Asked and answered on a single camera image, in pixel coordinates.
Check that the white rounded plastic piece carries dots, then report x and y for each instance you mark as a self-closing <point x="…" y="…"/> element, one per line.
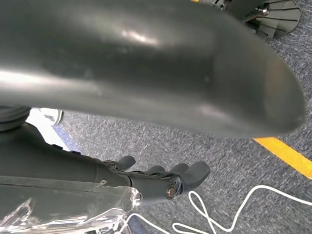
<point x="52" y="115"/>

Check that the yellow floor tape marking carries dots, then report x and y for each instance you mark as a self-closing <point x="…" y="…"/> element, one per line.
<point x="287" y="155"/>

